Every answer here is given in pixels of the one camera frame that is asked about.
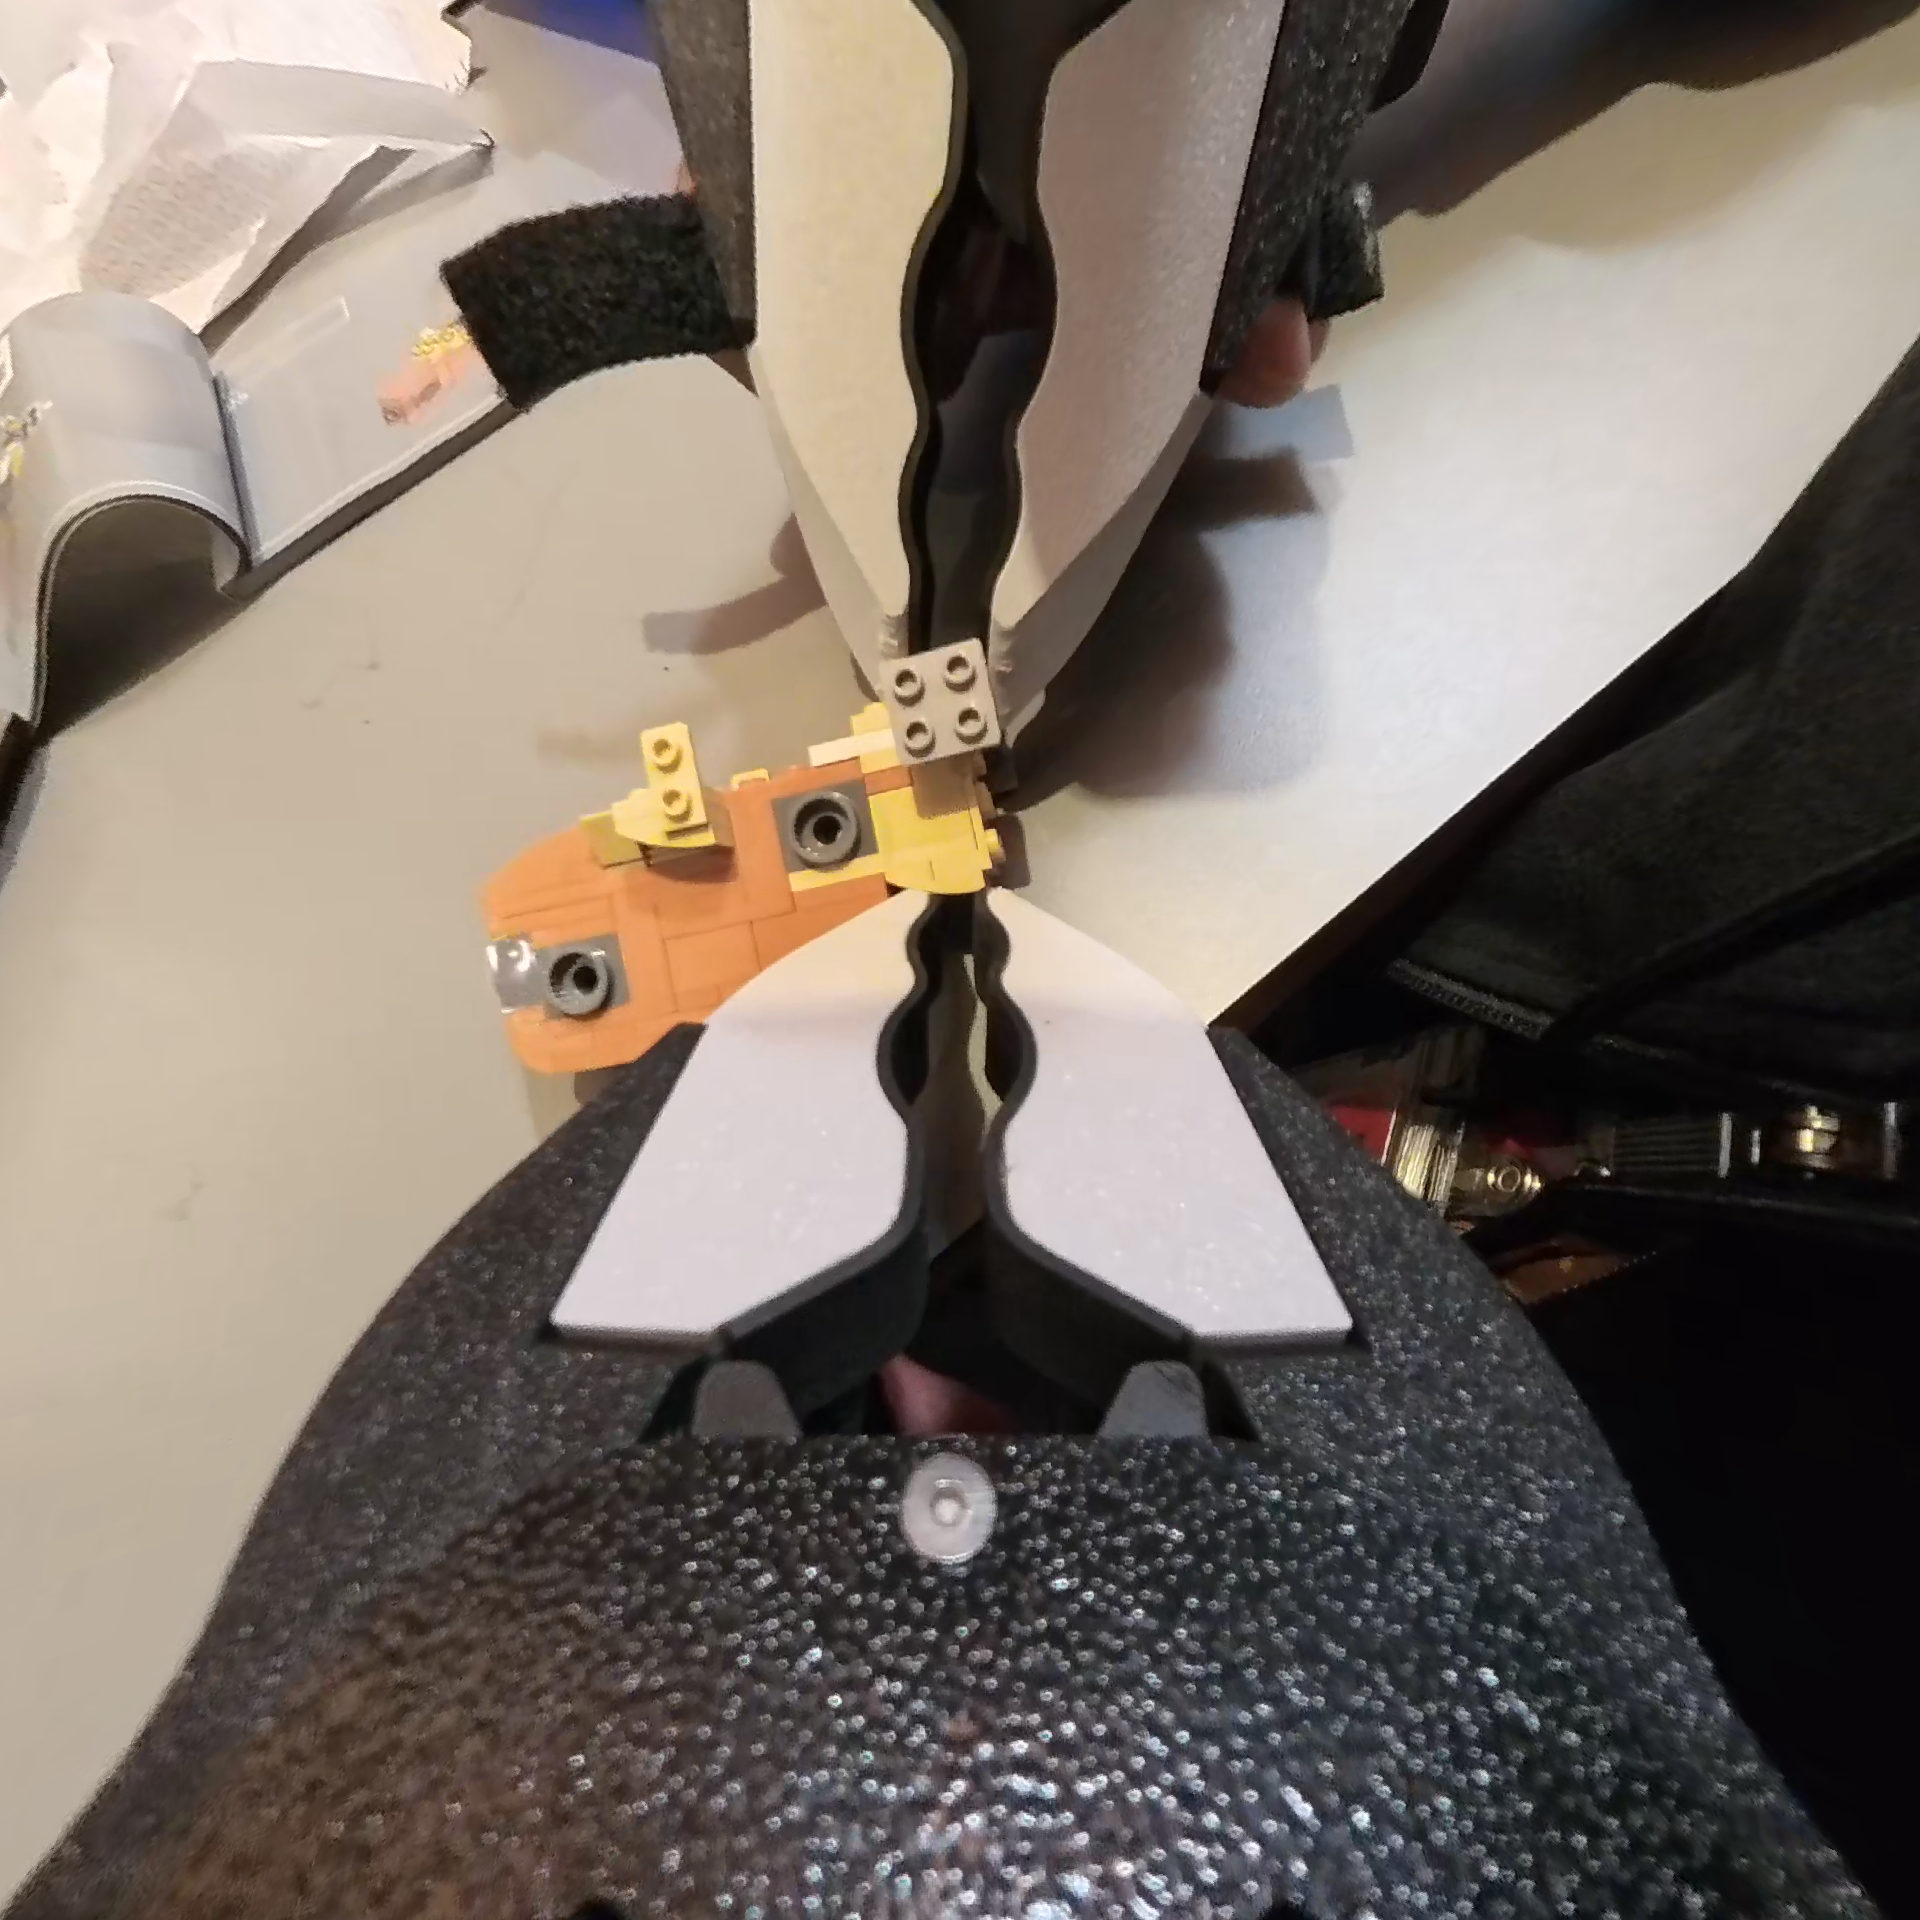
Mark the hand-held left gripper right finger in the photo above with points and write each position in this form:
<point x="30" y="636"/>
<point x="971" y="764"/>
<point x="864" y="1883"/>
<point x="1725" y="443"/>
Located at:
<point x="1155" y="1171"/>

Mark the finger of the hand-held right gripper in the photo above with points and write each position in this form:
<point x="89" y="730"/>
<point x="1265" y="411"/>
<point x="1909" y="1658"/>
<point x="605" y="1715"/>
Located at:
<point x="832" y="300"/>
<point x="1155" y="226"/>

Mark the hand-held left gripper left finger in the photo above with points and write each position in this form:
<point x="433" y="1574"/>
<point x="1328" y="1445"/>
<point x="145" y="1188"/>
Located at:
<point x="750" y="1171"/>

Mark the orange and yellow brick model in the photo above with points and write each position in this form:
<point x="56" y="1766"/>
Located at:
<point x="704" y="915"/>

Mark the grey square brick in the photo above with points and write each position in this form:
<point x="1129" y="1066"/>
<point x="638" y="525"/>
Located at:
<point x="943" y="697"/>

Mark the person's right hand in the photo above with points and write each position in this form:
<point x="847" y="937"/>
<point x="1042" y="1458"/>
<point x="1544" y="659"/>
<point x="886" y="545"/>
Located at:
<point x="1275" y="359"/>

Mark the person's left hand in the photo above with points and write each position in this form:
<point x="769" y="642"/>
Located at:
<point x="937" y="1403"/>

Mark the grey instruction booklet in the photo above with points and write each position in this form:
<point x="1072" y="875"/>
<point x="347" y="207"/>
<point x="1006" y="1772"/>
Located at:
<point x="346" y="406"/>

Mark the crumpled white paper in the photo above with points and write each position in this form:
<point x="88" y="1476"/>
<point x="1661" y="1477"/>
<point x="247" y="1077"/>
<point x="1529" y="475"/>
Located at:
<point x="195" y="150"/>

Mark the black backpack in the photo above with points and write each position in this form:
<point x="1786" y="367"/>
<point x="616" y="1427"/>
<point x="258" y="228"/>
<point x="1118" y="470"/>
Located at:
<point x="1725" y="781"/>

